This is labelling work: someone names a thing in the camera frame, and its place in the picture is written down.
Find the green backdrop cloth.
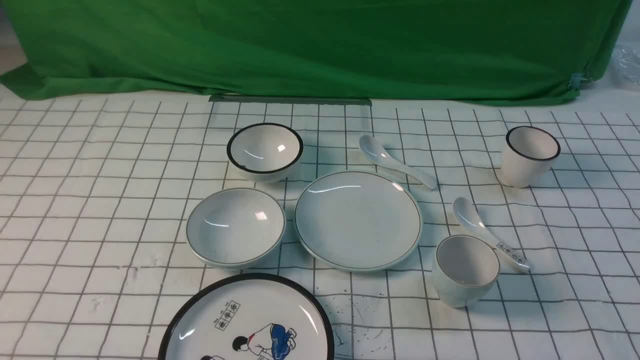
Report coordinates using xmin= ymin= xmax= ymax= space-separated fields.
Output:
xmin=1 ymin=0 xmax=633 ymax=106

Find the grey-rimmed white plate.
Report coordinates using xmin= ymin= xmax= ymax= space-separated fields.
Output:
xmin=294 ymin=171 xmax=423 ymax=272

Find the grey-rimmed white cup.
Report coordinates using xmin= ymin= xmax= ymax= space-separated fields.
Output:
xmin=431 ymin=234 xmax=501 ymax=308

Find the black-rimmed white bowl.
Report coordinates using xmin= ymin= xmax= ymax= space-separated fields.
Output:
xmin=226 ymin=122 xmax=304 ymax=183

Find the white spoon with lettering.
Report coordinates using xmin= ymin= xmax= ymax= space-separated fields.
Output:
xmin=452 ymin=196 xmax=533 ymax=271

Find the white ceramic spoon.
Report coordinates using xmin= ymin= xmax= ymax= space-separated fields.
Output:
xmin=358 ymin=134 xmax=438 ymax=191

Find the white checkered tablecloth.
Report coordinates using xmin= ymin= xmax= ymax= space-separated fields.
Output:
xmin=0 ymin=96 xmax=640 ymax=360

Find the grey-rimmed white bowl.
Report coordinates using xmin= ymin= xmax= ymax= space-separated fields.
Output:
xmin=185 ymin=187 xmax=287 ymax=269

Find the black-rimmed illustrated plate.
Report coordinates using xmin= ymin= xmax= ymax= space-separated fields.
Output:
xmin=157 ymin=273 xmax=335 ymax=360

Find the black-rimmed white cup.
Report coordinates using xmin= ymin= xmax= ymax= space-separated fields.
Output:
xmin=499 ymin=125 xmax=562 ymax=189

